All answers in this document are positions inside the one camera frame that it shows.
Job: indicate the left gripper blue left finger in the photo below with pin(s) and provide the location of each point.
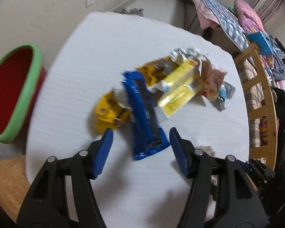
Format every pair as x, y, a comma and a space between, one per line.
100, 152

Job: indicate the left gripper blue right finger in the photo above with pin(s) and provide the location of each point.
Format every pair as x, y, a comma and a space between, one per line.
182, 150

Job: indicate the yellow small wrapper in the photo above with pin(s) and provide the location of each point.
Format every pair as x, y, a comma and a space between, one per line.
109, 113

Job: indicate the blue oreo wrapper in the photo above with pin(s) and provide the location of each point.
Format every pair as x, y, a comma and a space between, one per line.
148, 136

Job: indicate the yellow carton box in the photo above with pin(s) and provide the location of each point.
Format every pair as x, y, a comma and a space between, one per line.
178, 88

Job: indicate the light blue silver wrapper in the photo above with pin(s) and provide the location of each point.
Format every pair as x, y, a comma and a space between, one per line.
225, 95

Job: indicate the pink crushed carton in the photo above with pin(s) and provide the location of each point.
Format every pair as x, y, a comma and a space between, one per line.
213, 78

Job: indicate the yellow dark foil wrapper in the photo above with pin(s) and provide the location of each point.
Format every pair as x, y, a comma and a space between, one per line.
155, 71

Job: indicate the paper wrapper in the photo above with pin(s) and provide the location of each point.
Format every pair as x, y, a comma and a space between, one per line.
207, 149

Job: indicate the red bin with green rim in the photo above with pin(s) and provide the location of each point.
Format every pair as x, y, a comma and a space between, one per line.
21, 77

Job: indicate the bed with plaid quilt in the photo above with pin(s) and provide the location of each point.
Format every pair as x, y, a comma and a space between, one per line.
212, 13

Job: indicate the blue box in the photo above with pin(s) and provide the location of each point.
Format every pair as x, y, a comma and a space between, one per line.
262, 42

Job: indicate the grey shoe right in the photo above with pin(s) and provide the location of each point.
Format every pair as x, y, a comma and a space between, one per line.
133, 11

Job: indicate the pink duvet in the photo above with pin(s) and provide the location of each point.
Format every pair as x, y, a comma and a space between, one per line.
248, 18

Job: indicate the wooden crib rail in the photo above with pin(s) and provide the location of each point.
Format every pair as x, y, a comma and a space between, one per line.
259, 101

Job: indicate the wall socket plate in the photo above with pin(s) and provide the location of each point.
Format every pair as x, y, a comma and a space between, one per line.
89, 3

